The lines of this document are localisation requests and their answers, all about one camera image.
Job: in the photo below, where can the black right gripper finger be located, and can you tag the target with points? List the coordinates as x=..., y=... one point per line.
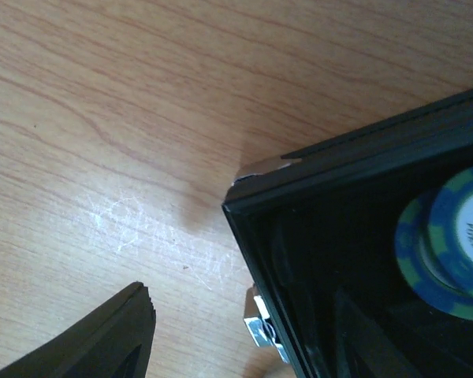
x=113, y=340

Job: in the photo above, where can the black poker set case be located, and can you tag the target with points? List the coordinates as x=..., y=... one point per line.
x=316, y=228

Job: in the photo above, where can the blue chip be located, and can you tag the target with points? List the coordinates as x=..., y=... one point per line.
x=433, y=245

